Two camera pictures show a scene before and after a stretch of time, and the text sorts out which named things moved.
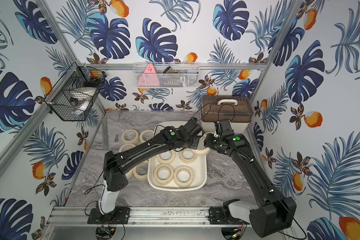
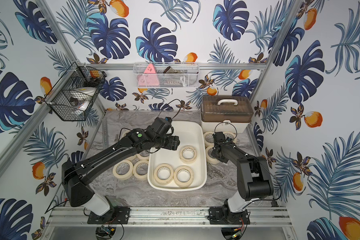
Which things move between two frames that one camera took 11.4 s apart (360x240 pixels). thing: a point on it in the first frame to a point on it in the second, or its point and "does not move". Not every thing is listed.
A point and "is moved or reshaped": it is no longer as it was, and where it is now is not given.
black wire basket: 74,94 does not move
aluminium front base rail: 184,216 does not move
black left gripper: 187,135 to 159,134
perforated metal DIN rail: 105,135 does not move
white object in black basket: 83,95 does not move
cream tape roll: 202,152 to 210,160
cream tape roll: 188,155 does not move
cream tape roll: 166,157 is moved or reshaped
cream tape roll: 141,172 does not move
